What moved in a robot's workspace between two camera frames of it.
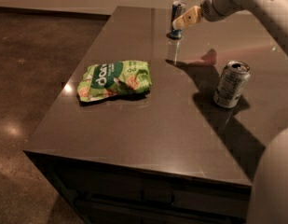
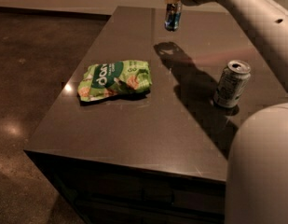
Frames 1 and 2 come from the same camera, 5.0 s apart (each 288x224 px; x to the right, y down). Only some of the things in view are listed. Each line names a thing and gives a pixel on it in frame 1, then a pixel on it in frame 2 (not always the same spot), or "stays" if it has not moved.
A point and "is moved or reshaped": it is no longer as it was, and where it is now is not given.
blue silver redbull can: (178, 8) is moved or reshaped
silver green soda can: (231, 84) stays
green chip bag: (129, 77) stays
